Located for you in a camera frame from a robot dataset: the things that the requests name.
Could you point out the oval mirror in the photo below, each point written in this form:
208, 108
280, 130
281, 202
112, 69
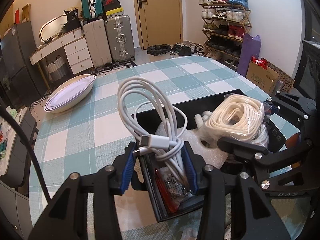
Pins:
52, 28

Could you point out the grey low cabinet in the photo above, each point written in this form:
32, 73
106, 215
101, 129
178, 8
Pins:
15, 159

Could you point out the teal suitcase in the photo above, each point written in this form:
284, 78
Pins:
92, 9

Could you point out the checkered teal tablecloth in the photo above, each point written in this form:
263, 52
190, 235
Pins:
89, 136

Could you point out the red white snack packet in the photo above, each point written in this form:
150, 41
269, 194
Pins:
172, 191

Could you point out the dark grey refrigerator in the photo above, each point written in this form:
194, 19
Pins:
16, 46

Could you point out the striped laundry basket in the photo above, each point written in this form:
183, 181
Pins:
57, 69

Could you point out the wooden shoe rack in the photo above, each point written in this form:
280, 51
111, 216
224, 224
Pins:
225, 26

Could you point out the purple bag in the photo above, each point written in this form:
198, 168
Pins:
250, 47

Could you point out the black handbag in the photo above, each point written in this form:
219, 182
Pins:
73, 21

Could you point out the black storage box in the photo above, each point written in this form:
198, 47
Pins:
152, 123

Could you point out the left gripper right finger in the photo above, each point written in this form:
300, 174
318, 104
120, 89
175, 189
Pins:
252, 215

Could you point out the oval white bowl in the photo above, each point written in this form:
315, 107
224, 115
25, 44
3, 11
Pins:
69, 93

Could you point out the cardboard box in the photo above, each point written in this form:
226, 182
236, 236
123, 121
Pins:
268, 77

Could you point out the wooden door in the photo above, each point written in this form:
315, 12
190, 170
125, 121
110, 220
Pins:
159, 22

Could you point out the white plush toy blue tip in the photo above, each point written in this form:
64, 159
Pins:
200, 119

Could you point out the white medicine sachet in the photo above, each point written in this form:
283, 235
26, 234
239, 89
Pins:
229, 233

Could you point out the silver suitcase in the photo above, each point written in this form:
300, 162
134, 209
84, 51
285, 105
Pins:
120, 39

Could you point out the white drawer desk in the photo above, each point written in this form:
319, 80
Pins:
72, 45

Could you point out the white foam piece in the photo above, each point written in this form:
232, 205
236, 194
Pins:
213, 156

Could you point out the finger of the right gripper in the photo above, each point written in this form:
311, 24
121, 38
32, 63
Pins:
243, 151
293, 104

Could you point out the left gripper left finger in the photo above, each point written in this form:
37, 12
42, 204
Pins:
65, 216

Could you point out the stack of shoe boxes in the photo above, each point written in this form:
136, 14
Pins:
112, 8

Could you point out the beige suitcase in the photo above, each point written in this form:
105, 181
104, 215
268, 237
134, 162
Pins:
97, 43

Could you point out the person right hand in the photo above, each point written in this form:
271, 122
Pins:
293, 141

